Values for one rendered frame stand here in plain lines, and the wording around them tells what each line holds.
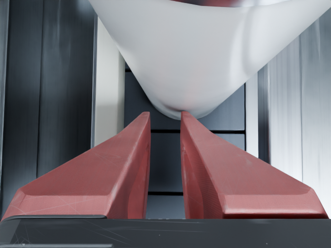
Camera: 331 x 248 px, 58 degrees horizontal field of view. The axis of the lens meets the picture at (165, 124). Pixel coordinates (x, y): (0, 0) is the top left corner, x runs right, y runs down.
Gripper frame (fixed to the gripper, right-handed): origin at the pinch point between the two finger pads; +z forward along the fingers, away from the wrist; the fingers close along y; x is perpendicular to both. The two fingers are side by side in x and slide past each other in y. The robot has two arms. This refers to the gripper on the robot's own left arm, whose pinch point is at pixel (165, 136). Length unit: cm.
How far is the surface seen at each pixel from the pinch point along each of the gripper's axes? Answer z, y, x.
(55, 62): 12.8, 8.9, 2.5
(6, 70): 7.9, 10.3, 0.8
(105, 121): 2.7, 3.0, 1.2
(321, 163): 7.2, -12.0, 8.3
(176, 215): 1.8, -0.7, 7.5
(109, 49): 5.0, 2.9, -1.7
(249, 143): 4.6, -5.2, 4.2
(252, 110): 5.9, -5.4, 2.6
